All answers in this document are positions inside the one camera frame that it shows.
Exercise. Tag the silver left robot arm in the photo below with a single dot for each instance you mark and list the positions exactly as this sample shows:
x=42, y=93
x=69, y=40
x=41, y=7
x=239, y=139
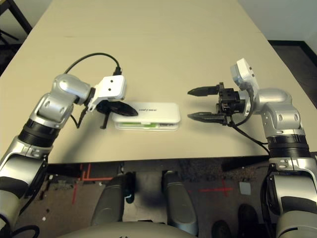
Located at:
x=49, y=109

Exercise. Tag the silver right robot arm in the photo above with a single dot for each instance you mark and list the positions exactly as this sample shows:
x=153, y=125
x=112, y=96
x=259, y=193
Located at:
x=280, y=116

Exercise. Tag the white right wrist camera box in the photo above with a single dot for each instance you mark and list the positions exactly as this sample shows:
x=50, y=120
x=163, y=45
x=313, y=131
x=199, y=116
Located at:
x=244, y=72

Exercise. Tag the green highlighter pen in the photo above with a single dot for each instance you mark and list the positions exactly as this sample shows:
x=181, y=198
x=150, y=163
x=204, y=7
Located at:
x=138, y=125

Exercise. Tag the grey square floor patch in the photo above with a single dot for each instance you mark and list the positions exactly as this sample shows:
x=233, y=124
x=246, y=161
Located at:
x=245, y=188

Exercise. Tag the grey robot leg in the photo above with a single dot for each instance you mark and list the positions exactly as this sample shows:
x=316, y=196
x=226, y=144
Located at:
x=180, y=200
x=109, y=203

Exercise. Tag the black tripod stand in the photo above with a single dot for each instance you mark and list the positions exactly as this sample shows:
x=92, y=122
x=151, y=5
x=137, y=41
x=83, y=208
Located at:
x=7, y=36

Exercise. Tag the black shoe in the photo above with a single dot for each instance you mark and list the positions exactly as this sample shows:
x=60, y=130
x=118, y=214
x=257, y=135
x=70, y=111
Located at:
x=247, y=215
x=221, y=229

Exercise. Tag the white plastic pencil case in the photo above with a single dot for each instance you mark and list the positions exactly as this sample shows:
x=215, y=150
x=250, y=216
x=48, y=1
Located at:
x=163, y=111

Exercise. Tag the small silver black clip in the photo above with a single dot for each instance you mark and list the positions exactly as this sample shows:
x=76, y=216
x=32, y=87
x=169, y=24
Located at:
x=164, y=125

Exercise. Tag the beige side table black frame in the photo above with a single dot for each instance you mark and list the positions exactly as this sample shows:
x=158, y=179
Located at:
x=23, y=17

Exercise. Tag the grey robot torso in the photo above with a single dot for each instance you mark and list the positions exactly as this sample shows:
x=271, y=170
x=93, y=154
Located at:
x=123, y=230

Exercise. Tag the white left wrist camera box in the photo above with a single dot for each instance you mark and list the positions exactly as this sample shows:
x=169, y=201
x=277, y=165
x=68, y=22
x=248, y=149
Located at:
x=112, y=85

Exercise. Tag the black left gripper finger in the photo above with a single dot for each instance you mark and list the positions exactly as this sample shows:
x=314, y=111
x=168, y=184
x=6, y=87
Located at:
x=123, y=109
x=105, y=121

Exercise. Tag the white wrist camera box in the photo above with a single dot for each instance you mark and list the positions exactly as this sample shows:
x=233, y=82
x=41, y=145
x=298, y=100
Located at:
x=112, y=85
x=244, y=72

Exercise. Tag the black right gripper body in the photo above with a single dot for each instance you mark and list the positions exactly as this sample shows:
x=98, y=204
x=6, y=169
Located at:
x=230, y=101

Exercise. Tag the grey robot right leg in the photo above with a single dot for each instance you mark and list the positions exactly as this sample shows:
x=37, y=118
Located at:
x=180, y=200

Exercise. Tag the grey robot left leg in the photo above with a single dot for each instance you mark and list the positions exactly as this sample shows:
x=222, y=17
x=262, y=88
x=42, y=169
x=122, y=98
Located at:
x=109, y=203

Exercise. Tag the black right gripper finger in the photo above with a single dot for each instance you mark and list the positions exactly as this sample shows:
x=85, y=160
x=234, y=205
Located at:
x=205, y=117
x=203, y=91

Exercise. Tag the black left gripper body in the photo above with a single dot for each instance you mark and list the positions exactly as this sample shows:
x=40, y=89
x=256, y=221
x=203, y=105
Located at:
x=104, y=106

